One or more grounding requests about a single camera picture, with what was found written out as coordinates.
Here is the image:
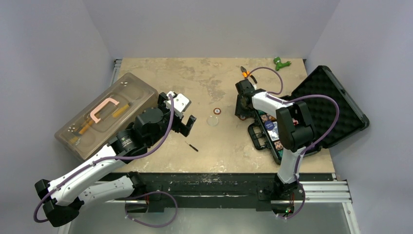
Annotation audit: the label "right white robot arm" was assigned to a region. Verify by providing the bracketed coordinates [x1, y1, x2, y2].
[235, 79, 315, 198]

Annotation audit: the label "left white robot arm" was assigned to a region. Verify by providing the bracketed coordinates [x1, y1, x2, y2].
[33, 107, 196, 227]

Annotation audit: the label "small black screwdriver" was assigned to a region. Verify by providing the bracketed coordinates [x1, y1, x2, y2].
[185, 141, 199, 152]

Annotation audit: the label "black foam-lined poker case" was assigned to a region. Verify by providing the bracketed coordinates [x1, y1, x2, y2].
[248, 66, 370, 164]

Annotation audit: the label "red poker chip left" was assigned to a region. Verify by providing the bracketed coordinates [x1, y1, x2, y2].
[213, 108, 222, 115]

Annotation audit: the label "blue small blind button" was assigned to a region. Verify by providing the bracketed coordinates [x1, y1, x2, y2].
[264, 121, 275, 131]

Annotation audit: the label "clear round disc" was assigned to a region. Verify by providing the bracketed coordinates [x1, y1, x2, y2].
[206, 116, 219, 127]

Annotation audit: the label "orange black pliers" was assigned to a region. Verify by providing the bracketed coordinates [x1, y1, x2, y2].
[240, 66, 258, 84]

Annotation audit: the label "blue playing card deck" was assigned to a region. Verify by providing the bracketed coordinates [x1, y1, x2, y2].
[267, 128, 279, 141]

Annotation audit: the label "green plastic toy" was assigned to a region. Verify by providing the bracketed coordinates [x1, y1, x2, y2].
[273, 57, 291, 71]

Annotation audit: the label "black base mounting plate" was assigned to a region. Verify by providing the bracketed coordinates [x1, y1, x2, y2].
[103, 173, 335, 214]

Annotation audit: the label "translucent brown tool box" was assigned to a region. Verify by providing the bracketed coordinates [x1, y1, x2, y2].
[55, 73, 159, 161]

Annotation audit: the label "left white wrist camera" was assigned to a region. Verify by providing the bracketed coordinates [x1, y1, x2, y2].
[160, 91, 191, 118]

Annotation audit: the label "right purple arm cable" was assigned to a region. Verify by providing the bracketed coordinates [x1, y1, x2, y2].
[248, 66, 340, 220]

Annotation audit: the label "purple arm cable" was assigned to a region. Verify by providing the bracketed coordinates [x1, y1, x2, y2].
[248, 66, 340, 220]
[33, 94, 179, 228]

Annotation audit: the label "aluminium frame rail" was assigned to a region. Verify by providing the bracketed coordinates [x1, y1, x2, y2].
[58, 181, 359, 234]

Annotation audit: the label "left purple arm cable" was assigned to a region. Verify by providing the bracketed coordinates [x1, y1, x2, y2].
[33, 94, 179, 228]

